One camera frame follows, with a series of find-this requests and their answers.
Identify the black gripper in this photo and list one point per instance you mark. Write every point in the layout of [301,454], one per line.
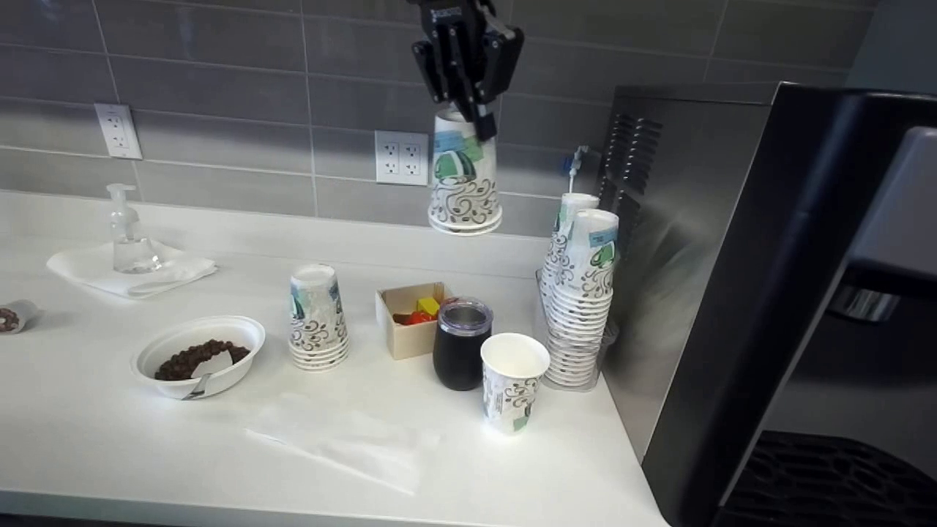
[457,9]

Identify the short stack of paper cups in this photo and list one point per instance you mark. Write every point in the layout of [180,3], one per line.
[318,322]
[461,183]

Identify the tall stack of paper cups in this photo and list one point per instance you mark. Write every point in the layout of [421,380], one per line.
[582,307]
[569,208]

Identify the white and blue water valve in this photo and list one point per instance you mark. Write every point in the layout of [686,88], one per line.
[577,165]

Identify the yellow toy block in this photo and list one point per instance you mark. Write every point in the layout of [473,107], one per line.
[428,305]

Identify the red toy piece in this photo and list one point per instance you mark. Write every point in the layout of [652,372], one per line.
[414,318]

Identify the small cardboard box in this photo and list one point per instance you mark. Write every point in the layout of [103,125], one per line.
[401,333]

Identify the black tumbler with clear lid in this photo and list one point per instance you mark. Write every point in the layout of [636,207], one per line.
[459,355]

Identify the patterned paper cup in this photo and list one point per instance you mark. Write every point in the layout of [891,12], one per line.
[511,388]

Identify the stainless steel dispenser machine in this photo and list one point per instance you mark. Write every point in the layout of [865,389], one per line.
[732,293]

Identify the clear pump bottle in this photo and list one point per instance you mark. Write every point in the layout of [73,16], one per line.
[132,249]

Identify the white plastic spoon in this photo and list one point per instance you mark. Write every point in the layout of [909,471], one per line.
[214,366]

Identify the white bowl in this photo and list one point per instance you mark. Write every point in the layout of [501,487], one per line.
[179,344]

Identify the heap of brown beans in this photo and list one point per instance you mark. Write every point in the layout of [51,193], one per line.
[183,360]

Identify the white folded napkin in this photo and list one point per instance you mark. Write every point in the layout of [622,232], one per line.
[88,271]

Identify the small packet of brown beans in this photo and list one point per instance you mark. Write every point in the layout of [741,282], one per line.
[13,316]

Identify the white double wall socket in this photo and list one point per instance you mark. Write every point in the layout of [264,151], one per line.
[401,157]

